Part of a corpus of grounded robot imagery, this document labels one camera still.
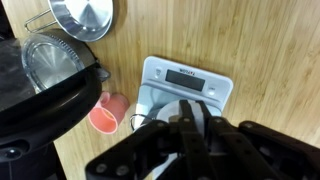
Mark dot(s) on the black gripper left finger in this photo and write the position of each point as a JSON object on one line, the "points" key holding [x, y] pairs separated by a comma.
{"points": [[146, 150]]}

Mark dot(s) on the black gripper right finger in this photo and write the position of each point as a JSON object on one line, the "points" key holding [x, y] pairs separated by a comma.
{"points": [[253, 150]]}

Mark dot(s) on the white digital kitchen scale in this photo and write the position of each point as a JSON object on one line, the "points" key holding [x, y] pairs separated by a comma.
{"points": [[153, 65]]}

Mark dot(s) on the small pink cup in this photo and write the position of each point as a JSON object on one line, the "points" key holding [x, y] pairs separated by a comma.
{"points": [[115, 106]]}

